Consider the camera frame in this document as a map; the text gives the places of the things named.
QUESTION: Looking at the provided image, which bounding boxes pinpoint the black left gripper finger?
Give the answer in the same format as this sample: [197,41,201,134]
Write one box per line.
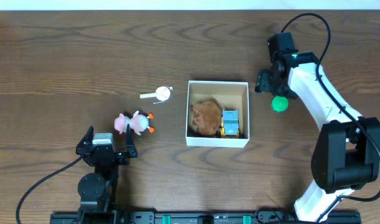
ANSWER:
[76,126,94,149]
[125,124,135,152]

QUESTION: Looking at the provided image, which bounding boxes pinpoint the green round toy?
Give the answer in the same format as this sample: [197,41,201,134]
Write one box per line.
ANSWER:
[271,96,289,113]

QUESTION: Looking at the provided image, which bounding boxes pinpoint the pink white pig figurine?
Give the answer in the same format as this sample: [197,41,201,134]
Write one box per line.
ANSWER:
[114,111,155,136]

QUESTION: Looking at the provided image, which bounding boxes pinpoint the yellow grey toy truck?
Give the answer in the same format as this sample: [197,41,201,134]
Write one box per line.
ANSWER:
[220,110,239,138]

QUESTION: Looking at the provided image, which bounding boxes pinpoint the brown plush toy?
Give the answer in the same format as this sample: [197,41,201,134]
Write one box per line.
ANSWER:
[190,100,222,136]

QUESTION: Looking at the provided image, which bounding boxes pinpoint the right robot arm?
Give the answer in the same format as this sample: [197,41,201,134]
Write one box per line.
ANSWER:
[255,32,380,223]

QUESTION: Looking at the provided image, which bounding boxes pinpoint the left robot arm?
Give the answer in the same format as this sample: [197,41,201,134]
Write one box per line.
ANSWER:
[76,126,137,213]

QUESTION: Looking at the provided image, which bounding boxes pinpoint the white cardboard box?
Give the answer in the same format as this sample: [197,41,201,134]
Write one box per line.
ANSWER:
[186,80,250,148]

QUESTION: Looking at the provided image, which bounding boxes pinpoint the wooden pig rattle drum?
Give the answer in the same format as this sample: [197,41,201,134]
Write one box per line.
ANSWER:
[139,86,174,104]

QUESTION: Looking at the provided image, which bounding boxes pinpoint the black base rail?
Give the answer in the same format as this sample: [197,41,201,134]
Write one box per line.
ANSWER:
[49,210,363,224]

